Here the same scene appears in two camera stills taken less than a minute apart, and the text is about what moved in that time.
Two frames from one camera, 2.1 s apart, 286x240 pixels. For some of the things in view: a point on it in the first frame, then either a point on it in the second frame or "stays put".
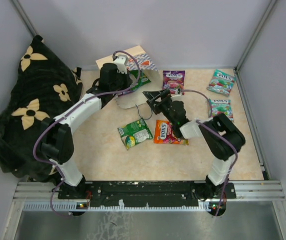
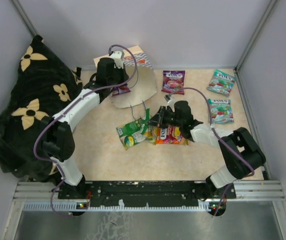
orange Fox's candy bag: [164, 133] stays put
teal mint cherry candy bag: [216, 106] stays put
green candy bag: [142, 79] → [146, 121]
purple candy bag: [173, 80] stays put
